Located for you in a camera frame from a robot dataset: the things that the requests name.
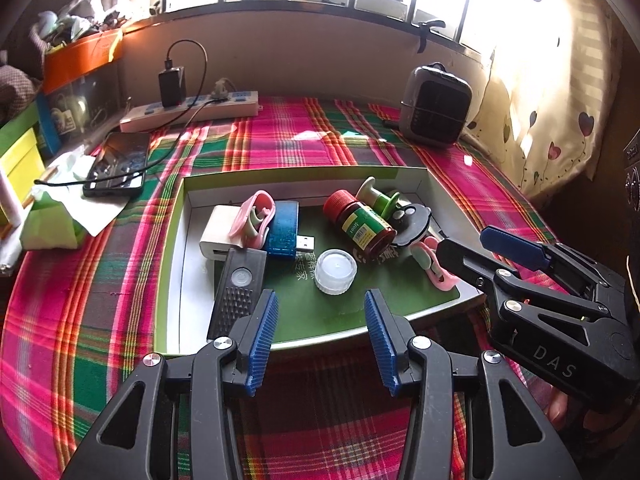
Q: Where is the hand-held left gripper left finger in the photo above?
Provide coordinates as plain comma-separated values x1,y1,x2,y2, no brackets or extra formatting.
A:
60,290,280,480

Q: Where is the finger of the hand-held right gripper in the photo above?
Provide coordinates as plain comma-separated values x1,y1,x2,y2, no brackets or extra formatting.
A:
480,226,626,311
436,237,608,396

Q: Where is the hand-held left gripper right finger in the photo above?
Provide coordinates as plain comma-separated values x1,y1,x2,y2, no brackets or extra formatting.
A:
364,289,583,480

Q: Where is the black bike light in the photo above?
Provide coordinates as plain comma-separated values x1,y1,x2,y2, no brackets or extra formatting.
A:
206,248,268,343

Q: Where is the green cardboard box tray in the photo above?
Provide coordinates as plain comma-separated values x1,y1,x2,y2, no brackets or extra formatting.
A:
152,164,488,357

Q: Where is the white round jar cap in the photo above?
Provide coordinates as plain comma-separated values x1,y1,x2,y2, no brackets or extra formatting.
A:
314,249,358,295

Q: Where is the small pink clip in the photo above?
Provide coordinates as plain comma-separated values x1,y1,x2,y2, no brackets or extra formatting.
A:
409,236,461,292

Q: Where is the black round key fob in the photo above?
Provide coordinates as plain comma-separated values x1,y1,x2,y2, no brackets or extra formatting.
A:
389,203,433,248

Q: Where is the blue translucent USB adapter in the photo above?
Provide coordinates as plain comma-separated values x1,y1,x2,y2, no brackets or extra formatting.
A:
263,201,317,261

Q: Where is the brown bottle with red cap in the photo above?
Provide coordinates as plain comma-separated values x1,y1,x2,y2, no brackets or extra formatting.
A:
322,190,397,257

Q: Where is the white USB wall charger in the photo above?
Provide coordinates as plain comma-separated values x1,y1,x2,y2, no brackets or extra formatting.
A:
199,205,251,261

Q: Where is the large pink clip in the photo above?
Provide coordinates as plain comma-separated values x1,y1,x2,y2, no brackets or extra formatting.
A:
229,190,277,250

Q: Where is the green and white spool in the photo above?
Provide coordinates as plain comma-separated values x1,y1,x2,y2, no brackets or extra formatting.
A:
355,176,401,221

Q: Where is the person's right hand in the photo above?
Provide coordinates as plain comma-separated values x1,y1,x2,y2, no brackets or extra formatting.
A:
545,387,601,431

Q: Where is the cream curtain with hearts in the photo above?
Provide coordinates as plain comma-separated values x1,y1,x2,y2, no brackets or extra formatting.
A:
470,0,616,201

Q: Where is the pink green plaid blanket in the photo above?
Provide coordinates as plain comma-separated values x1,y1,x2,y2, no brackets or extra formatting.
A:
0,95,566,480

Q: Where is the grey portable heater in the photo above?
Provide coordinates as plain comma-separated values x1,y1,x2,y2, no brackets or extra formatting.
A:
398,62,473,148

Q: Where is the white paper sheet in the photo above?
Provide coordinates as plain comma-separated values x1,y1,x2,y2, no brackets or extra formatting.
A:
32,152,132,237

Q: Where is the black smartphone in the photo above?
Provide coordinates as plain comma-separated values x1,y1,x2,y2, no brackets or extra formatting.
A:
82,131,152,198

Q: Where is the white power strip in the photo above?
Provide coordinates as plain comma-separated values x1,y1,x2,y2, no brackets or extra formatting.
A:
120,90,260,133

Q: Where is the green tissue packet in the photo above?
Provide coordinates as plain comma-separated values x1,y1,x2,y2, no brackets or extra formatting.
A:
20,195,86,251

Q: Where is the white plug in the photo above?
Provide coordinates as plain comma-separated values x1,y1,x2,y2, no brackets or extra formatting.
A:
210,78,236,103

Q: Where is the black power adapter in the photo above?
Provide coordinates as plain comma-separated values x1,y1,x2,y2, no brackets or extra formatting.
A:
158,66,187,108

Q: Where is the white tube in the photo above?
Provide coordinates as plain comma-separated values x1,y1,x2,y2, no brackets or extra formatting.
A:
0,167,23,226

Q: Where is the yellow cardboard box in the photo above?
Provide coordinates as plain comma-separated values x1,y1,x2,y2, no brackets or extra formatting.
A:
0,127,47,203

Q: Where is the clear plastic container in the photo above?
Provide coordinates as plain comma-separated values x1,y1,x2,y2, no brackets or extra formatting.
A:
36,67,128,158

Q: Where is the green cardboard box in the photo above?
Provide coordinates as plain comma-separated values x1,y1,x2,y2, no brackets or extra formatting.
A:
0,102,43,148

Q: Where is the orange storage box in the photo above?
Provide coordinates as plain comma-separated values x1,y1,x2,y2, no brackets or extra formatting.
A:
42,27,123,95

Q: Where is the brown cloth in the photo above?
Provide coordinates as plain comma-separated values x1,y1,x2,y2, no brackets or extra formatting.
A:
0,65,43,111

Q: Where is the pile of grey green clutter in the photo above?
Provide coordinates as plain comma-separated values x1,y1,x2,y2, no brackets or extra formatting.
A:
27,0,131,53

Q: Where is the black window handle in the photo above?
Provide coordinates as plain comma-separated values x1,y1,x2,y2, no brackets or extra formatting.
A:
414,20,446,53

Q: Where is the black charging cable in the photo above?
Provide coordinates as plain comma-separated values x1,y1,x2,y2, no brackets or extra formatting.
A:
32,40,207,188

